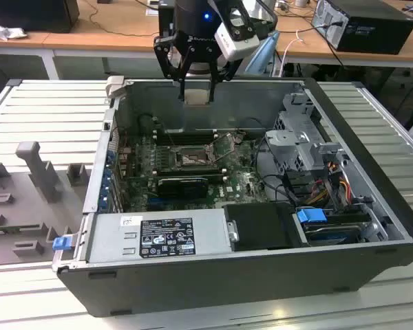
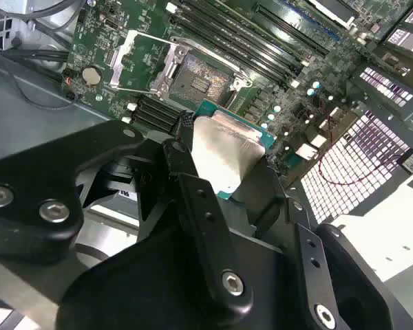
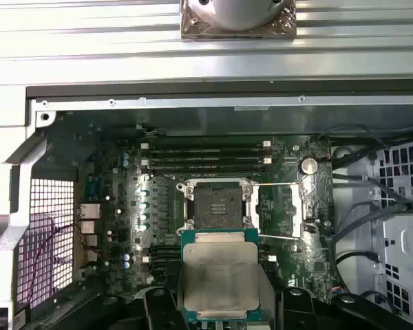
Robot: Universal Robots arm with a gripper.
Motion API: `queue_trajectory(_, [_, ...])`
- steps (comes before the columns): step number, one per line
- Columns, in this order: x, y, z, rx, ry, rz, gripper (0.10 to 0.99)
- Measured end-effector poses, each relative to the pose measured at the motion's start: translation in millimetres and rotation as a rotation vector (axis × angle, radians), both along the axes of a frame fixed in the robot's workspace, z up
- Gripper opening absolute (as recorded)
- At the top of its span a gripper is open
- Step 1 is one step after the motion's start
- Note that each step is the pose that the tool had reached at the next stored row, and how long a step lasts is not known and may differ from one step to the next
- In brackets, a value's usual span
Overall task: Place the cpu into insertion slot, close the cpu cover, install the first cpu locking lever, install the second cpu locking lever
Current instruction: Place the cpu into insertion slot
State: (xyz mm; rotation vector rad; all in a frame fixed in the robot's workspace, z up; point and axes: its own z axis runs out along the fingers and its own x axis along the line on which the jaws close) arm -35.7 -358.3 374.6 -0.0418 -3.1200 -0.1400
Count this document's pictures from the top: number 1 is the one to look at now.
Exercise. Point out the grey metal drive cage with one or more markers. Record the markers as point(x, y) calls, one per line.
point(285, 139)

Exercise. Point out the blue card retainer clip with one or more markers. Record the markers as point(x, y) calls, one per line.
point(104, 201)
point(111, 156)
point(106, 179)

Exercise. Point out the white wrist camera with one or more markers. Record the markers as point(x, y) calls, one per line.
point(237, 43)

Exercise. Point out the white cup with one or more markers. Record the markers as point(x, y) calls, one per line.
point(300, 2)

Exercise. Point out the black open PC case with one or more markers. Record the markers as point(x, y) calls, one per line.
point(227, 285)

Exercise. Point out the CPU socket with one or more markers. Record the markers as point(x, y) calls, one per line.
point(192, 156)

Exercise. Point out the low-profile graphics card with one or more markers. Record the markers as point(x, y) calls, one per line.
point(182, 187)

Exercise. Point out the large black box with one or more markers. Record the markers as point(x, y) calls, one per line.
point(31, 15)

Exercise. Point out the black RAM slot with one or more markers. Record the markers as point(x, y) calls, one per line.
point(192, 169)
point(215, 177)
point(189, 141)
point(189, 133)

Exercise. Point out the grey parts rack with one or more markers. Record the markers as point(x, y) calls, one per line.
point(27, 206)

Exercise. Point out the black plastic shroud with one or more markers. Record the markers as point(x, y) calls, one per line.
point(258, 227)

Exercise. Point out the silver CPU plate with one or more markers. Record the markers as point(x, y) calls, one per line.
point(197, 97)

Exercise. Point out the green motherboard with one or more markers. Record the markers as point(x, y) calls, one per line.
point(237, 178)

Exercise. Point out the black desktop computer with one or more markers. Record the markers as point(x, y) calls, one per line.
point(375, 34)

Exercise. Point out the small black tower device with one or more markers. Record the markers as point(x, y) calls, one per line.
point(163, 24)

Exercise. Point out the blue board connector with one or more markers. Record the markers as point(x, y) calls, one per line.
point(154, 200)

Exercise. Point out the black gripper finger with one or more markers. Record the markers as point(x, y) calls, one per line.
point(170, 70)
point(212, 75)

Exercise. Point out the blue disk carrier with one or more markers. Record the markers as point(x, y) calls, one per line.
point(311, 217)

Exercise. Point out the crumpled white paper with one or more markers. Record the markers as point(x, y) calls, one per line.
point(7, 32)

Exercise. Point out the pale blue teach pendant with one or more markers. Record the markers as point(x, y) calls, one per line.
point(265, 55)

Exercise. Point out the wooden desk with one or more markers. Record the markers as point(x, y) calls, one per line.
point(124, 38)
point(313, 48)

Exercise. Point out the hard disk drive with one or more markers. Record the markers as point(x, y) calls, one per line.
point(334, 235)

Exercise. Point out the blue plastic latch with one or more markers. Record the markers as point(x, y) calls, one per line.
point(62, 243)

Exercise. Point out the grey power supply unit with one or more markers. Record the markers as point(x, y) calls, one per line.
point(106, 240)

